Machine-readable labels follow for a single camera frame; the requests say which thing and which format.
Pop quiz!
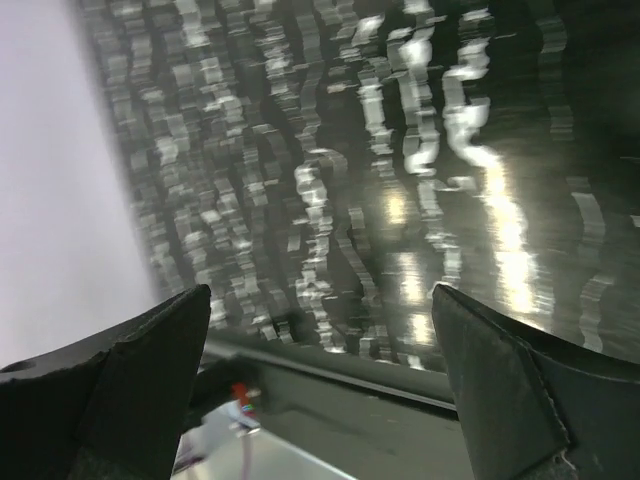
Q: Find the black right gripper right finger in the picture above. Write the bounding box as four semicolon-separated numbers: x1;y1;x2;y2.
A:
432;284;639;480

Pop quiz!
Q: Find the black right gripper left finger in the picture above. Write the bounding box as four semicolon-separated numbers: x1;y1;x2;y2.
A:
1;285;211;479

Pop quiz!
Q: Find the left orange connector board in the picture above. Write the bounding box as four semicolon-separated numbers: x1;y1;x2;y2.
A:
230;382;260;431

